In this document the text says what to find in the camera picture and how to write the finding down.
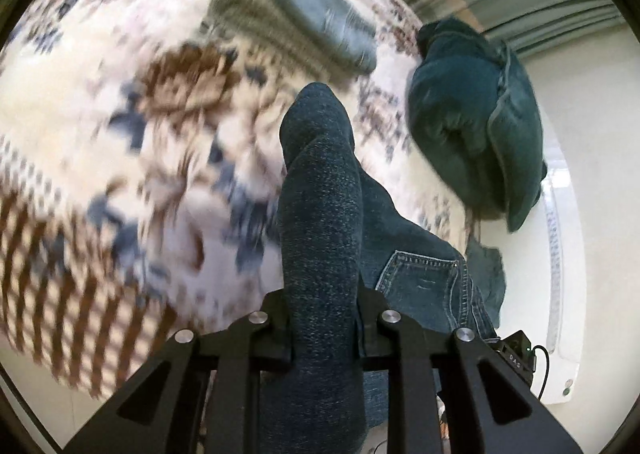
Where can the white headboard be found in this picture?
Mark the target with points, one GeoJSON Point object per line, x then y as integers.
{"type": "Point", "coordinates": [565, 259]}

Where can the folded grey pants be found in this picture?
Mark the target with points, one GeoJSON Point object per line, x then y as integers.
{"type": "Point", "coordinates": [270, 24]}

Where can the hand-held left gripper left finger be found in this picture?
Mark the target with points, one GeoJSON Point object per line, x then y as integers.
{"type": "Point", "coordinates": [277, 321]}

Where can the dark blue jeans pants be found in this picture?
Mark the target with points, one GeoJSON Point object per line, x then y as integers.
{"type": "Point", "coordinates": [325, 234]}

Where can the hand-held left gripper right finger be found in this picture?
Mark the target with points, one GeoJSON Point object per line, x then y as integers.
{"type": "Point", "coordinates": [372, 314]}

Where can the small folded dark jeans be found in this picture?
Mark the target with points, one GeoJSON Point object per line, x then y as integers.
{"type": "Point", "coordinates": [487, 279]}

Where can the teal plush quilt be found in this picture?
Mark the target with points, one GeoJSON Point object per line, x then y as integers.
{"type": "Point", "coordinates": [475, 124]}

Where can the floral bed blanket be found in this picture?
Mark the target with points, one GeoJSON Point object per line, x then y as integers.
{"type": "Point", "coordinates": [125, 134]}

